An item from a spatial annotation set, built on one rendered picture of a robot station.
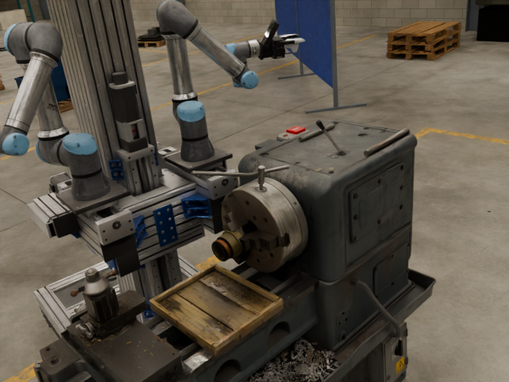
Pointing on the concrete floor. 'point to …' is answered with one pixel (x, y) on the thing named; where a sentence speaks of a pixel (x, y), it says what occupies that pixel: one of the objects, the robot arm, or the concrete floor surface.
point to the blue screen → (313, 40)
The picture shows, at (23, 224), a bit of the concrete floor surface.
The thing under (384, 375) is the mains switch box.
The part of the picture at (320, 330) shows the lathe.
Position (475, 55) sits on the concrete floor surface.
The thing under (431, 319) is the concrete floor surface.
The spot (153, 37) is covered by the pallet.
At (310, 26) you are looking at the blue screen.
